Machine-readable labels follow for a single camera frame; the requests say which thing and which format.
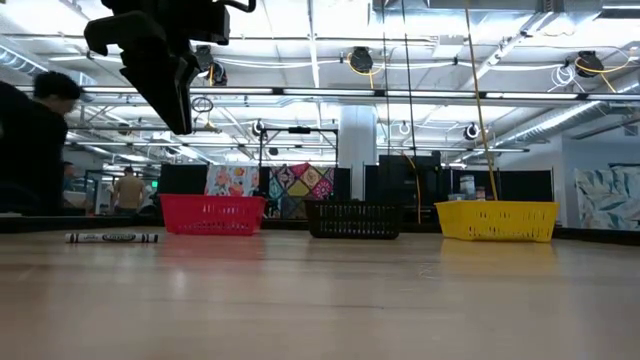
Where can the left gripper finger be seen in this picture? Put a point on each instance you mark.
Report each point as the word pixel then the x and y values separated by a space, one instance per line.
pixel 157 80
pixel 185 90

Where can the white crayon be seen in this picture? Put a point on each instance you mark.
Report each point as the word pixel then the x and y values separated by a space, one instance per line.
pixel 100 238

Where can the black partition panel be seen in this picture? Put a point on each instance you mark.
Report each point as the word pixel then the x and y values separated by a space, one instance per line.
pixel 395 182
pixel 525 186
pixel 182 180

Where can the floral print cloth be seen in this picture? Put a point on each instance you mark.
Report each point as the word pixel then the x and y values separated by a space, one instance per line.
pixel 230 180

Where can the person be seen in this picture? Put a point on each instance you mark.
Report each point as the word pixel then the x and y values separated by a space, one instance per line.
pixel 69 172
pixel 30 150
pixel 129 192

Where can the red plastic basket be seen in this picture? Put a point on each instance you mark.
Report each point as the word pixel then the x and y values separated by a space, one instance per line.
pixel 215 215

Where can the long ceiling light strip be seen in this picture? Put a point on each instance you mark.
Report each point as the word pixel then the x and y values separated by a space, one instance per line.
pixel 325 91

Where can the colourful patchwork quilt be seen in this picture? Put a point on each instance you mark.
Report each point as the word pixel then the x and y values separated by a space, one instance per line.
pixel 300 182

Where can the white pillar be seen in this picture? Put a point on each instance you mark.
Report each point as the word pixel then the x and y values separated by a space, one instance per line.
pixel 357 150

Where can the black plastic basket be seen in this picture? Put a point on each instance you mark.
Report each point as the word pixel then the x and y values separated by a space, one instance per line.
pixel 350 220

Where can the stacked plastic containers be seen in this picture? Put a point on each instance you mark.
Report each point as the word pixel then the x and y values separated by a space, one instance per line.
pixel 467 187

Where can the yellow plastic basket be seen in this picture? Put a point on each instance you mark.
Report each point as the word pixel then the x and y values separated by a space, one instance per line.
pixel 495 222

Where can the leaf print cloth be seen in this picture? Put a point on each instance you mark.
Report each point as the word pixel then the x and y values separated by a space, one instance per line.
pixel 607 197

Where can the black metal stand frame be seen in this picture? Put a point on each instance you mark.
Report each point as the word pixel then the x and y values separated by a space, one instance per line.
pixel 299 130

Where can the silver ventilation duct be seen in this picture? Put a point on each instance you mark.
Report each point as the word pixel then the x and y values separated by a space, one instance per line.
pixel 30 62
pixel 565 119

